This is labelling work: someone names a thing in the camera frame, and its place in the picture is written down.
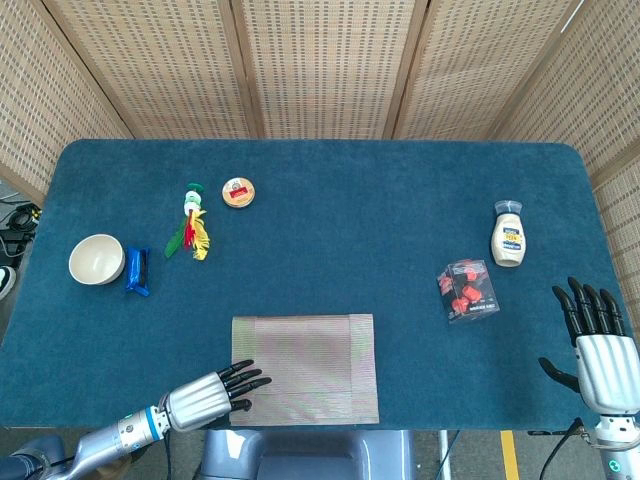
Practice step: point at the robot left arm grey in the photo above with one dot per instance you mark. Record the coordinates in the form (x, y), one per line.
(100, 440)

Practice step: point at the mayonnaise squeeze bottle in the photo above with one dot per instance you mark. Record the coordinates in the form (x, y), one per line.
(509, 240)

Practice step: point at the blue snack packet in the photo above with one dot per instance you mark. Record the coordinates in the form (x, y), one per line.
(135, 270)

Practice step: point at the clear box of red capsules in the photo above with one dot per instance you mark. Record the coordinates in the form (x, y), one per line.
(470, 292)

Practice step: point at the bamboo folding screen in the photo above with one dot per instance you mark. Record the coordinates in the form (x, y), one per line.
(325, 65)

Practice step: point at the round tin with red label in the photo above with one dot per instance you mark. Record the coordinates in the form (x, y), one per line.
(239, 192)

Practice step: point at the robot left hand silver black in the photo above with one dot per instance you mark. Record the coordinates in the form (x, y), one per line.
(200, 402)

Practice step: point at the robot right hand silver black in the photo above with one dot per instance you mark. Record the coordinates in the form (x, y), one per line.
(607, 367)

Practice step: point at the colourful feather shuttlecock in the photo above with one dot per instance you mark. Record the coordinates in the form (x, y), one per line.
(192, 202)

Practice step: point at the white metal table leg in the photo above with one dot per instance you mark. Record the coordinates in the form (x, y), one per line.
(444, 455)

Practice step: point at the beige woven placemat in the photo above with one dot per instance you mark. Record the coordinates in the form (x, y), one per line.
(305, 370)

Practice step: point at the blue table cloth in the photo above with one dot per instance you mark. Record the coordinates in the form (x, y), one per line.
(350, 225)

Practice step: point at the black and white shoe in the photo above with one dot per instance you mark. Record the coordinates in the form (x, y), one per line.
(6, 282)

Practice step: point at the robot right arm grey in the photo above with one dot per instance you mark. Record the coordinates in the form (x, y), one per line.
(620, 450)

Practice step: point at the white ceramic bowl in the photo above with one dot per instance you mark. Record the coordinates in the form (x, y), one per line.
(95, 260)

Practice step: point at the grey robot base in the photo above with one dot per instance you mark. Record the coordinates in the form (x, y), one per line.
(310, 455)

